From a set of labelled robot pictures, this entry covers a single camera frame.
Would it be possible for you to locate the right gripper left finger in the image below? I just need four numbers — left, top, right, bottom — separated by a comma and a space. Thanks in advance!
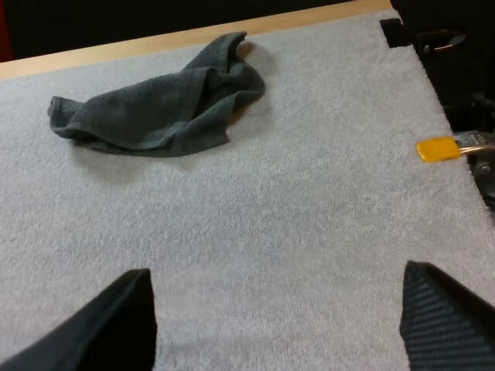
0, 267, 159, 371

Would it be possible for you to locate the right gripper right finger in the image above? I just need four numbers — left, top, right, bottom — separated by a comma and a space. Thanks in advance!
399, 260, 495, 371

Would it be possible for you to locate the grey-green towel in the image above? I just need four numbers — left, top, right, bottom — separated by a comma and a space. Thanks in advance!
46, 31, 267, 158

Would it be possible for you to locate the orange clamp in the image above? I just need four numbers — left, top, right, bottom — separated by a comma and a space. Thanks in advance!
415, 131, 495, 212

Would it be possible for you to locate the dark clamp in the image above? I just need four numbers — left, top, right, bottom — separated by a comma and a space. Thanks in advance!
379, 18, 467, 53

